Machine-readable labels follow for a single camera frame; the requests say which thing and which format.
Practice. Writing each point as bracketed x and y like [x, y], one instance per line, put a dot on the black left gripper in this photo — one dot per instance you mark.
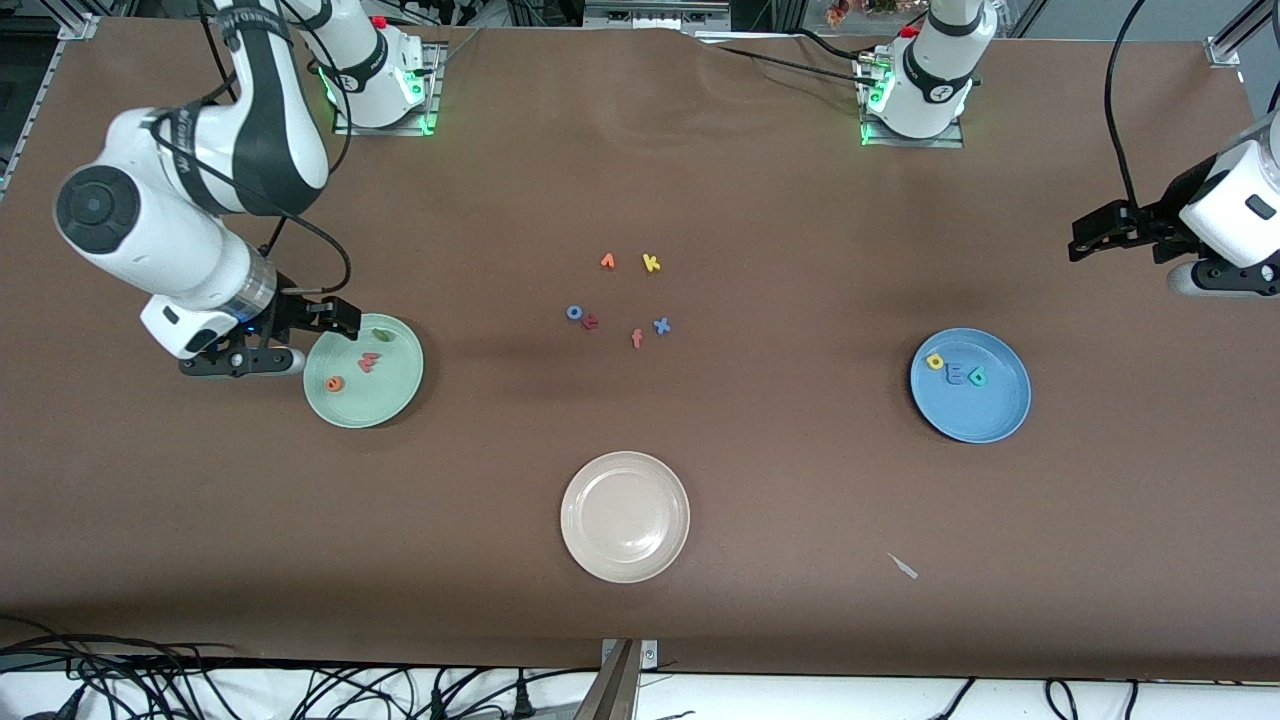
[1163, 218]

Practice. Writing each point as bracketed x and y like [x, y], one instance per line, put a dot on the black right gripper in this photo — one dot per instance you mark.
[291, 309]

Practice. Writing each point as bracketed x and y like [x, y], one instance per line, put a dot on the red foam letter w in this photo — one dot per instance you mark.
[368, 362]

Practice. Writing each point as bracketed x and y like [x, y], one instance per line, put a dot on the teal foam letter b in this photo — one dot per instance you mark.
[977, 377]

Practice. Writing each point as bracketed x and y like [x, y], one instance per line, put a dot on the blue foam letter m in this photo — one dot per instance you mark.
[955, 376]

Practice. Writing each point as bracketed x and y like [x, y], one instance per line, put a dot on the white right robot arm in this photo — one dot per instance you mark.
[150, 230]

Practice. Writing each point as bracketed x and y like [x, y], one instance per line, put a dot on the green plate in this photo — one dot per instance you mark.
[385, 395]

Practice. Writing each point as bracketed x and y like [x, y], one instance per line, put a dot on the blue plate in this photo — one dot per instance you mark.
[985, 410]

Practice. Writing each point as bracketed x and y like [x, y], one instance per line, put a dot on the brown table cover sheet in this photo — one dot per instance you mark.
[640, 180]

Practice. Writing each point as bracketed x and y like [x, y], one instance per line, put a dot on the orange decorative object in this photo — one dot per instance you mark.
[838, 11]

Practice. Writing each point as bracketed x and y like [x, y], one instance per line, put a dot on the beige plate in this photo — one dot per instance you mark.
[625, 517]

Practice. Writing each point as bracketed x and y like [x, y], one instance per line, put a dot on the black power plug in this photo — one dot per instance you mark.
[520, 700]

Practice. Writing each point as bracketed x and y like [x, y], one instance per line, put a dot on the grey equipment box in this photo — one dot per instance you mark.
[655, 14]

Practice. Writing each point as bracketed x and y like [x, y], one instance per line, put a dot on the aluminium support beam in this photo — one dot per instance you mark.
[612, 690]

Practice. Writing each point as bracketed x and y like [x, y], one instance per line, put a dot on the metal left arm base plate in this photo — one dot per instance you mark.
[955, 140]

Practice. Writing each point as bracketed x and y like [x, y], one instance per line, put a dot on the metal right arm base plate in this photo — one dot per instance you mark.
[432, 115]

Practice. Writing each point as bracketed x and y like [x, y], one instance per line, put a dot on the aluminium frame extrusion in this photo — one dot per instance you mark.
[1235, 38]
[78, 25]

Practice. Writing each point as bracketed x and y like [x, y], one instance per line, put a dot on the silver bracket plate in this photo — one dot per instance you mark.
[650, 653]

